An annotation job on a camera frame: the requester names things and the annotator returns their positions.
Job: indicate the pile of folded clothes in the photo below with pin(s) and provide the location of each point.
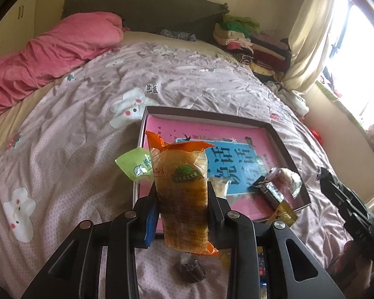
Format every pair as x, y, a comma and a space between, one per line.
265, 46

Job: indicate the green snack packet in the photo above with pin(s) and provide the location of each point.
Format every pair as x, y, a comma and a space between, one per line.
134, 165

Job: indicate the white crumpled cloth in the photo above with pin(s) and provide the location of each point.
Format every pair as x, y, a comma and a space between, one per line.
294, 98

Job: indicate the dark patterned cloth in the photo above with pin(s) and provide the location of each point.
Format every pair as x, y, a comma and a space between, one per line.
177, 35

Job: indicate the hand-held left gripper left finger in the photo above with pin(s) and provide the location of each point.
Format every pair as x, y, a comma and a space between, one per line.
150, 224

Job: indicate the cream curtain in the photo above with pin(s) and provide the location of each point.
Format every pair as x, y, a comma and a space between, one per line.
311, 37

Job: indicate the orange snack packet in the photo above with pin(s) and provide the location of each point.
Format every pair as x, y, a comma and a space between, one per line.
182, 193

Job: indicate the cream wardrobe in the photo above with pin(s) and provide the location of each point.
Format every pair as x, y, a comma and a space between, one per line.
34, 15

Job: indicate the window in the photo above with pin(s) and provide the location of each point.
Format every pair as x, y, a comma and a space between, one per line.
358, 62

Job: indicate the pink blanket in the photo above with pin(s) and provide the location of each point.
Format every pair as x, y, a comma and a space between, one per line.
56, 49

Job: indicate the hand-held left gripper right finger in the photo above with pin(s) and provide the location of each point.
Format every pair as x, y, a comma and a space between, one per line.
216, 205

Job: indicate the gold snack packet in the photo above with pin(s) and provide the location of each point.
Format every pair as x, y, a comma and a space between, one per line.
283, 213

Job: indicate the person's right forearm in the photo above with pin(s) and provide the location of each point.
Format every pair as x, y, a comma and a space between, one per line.
352, 258

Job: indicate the black snack packet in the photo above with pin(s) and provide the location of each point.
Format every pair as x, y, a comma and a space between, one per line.
269, 193

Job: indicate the brown wrapped snack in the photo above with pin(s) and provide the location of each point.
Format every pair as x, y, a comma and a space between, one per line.
190, 271

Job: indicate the grey headboard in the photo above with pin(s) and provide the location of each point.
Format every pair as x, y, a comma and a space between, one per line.
149, 15

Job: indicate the pink book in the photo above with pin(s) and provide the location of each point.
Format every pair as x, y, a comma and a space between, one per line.
187, 127

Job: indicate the colourful snack packet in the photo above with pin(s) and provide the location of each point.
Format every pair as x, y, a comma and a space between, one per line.
263, 264

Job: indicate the clear wrapped pastry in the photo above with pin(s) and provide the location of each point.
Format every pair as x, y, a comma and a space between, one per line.
286, 177

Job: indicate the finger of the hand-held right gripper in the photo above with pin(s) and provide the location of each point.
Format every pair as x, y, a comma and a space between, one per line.
349, 208

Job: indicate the red cloth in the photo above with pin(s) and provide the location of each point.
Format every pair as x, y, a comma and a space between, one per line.
317, 137

